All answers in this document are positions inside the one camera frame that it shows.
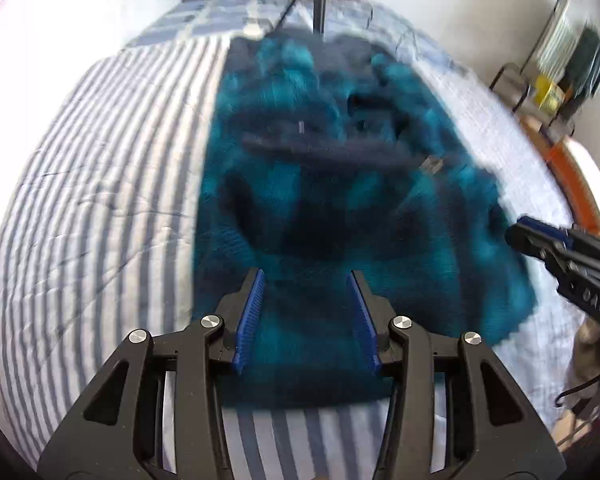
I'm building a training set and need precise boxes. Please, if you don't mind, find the grey knit gloved right hand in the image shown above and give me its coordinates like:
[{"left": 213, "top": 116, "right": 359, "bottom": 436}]
[{"left": 570, "top": 318, "right": 600, "bottom": 387}]

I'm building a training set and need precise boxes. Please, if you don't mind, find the teal plaid fleece jacket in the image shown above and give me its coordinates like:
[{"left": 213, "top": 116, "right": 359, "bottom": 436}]
[{"left": 193, "top": 29, "right": 536, "bottom": 410}]

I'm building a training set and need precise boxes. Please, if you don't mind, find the wall rack with clothes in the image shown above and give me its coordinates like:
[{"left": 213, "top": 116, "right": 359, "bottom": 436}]
[{"left": 522, "top": 0, "right": 600, "bottom": 122}]

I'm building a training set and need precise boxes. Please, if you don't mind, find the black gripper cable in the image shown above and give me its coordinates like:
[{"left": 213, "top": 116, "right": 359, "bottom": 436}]
[{"left": 552, "top": 368, "right": 600, "bottom": 409}]

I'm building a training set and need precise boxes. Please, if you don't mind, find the yellow box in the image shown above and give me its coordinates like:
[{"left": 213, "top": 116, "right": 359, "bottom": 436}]
[{"left": 533, "top": 74, "right": 565, "bottom": 116}]

